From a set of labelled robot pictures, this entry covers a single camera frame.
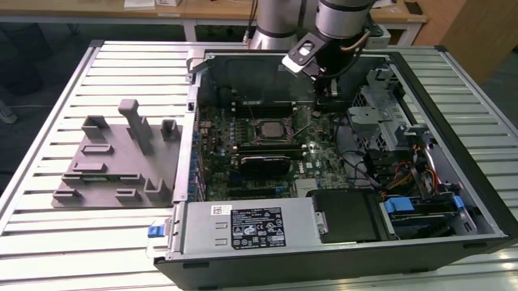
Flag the black graphics card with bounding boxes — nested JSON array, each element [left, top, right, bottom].
[[239, 155, 291, 177]]

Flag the silver finned heatsink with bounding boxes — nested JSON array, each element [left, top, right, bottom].
[[297, 178, 321, 198]]

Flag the hard disk in blue carrier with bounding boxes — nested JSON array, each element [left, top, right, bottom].
[[382, 196, 478, 240]]

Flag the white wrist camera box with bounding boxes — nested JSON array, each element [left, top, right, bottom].
[[282, 33, 325, 73]]

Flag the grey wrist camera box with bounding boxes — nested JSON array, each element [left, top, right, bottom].
[[366, 25, 392, 48]]

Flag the grey parts rack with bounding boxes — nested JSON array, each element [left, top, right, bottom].
[[52, 98, 183, 210]]

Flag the silver power supply unit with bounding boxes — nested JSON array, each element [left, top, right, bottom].
[[178, 198, 325, 255]]

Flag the grey metal drive cage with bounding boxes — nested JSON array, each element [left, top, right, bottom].
[[346, 68, 430, 152]]

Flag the black looped wire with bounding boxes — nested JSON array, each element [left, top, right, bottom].
[[339, 150, 382, 189]]

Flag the green motherboard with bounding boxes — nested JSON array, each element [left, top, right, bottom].
[[194, 104, 353, 202]]

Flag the coloured wire bundle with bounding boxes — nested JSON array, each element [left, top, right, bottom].
[[379, 145, 441, 198]]

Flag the CPU socket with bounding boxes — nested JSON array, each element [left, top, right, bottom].
[[251, 118, 293, 143]]

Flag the metal socket cover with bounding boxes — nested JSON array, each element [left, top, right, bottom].
[[285, 107, 315, 134]]

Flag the white stand foot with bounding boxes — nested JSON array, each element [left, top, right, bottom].
[[0, 99, 20, 124]]

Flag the wooden desk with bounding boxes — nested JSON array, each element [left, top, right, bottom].
[[0, 0, 432, 46]]

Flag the black open PC case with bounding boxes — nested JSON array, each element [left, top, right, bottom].
[[154, 48, 518, 291]]

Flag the wooden cabinet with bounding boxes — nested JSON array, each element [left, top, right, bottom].
[[413, 0, 518, 84]]

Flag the black cable copper plug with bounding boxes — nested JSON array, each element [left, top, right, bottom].
[[338, 29, 370, 55]]

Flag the black camera cable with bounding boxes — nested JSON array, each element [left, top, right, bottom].
[[323, 48, 365, 80]]

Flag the green RAM stick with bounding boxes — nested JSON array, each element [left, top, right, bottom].
[[83, 174, 123, 182]]

